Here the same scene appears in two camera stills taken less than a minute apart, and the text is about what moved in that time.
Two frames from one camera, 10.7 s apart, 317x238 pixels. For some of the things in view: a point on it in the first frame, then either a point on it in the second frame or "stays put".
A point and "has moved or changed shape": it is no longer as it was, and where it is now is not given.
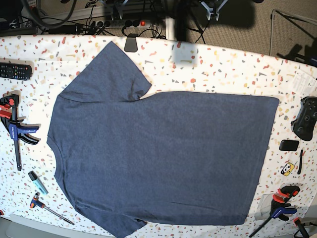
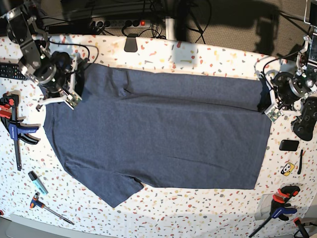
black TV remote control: (15, 71) stays put
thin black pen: (299, 170) stays put
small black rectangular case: (289, 145) stays put
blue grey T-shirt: (179, 158) has moved or changed shape
